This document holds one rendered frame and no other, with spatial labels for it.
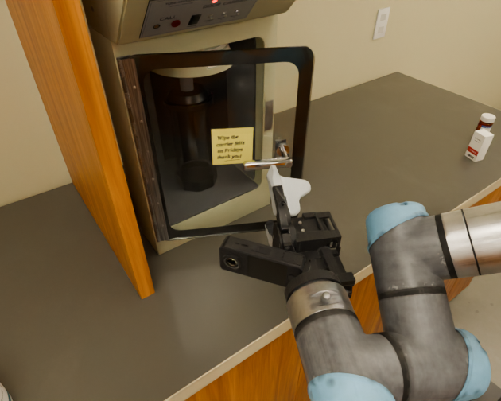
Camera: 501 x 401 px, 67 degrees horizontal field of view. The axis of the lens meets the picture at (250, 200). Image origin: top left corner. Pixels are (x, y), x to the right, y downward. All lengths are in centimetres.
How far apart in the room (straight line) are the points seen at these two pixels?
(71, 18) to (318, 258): 42
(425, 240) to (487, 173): 87
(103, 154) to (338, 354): 42
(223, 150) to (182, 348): 37
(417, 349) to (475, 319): 174
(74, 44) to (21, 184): 72
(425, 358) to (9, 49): 100
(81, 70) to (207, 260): 49
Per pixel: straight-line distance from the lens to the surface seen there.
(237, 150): 72
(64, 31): 54
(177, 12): 61
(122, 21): 58
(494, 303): 229
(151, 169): 74
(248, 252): 49
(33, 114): 113
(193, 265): 87
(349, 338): 42
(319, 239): 51
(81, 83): 56
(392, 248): 47
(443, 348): 46
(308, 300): 45
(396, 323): 46
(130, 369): 76
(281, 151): 73
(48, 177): 121
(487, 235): 46
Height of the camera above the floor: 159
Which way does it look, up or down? 40 degrees down
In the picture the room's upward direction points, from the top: straight up
